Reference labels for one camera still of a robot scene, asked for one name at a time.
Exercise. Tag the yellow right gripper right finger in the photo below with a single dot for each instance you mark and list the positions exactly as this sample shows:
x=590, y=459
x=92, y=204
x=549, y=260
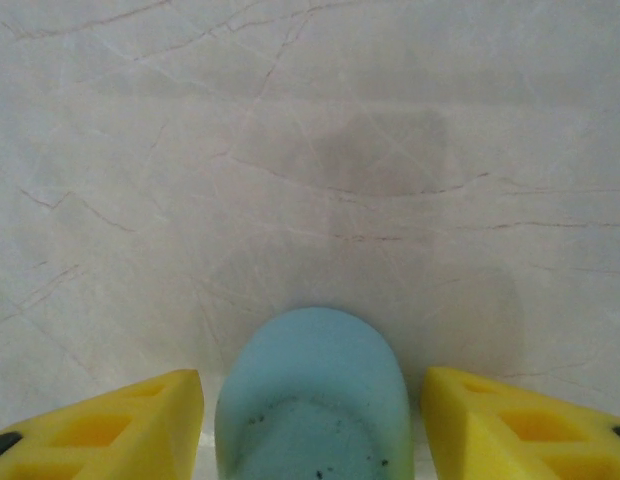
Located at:
x=515, y=430

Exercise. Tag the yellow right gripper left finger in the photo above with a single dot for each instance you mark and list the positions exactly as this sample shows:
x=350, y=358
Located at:
x=115, y=430

